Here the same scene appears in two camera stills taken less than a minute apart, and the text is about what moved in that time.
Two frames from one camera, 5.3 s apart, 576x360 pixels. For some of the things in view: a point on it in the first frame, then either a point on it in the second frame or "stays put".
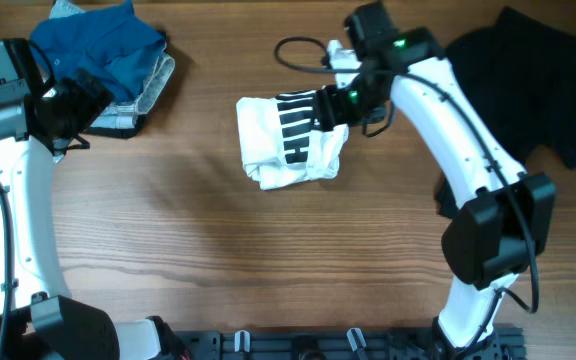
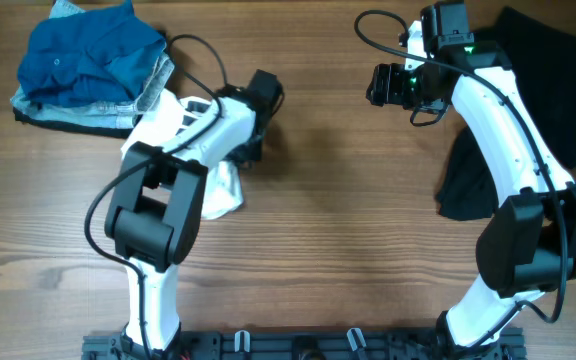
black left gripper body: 76,106 → 249,151
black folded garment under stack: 125,133 stays put
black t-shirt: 532,79 stays put
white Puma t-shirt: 281,144 → 223,193
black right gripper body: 344,106 → 400,87
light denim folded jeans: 126,113 stays put
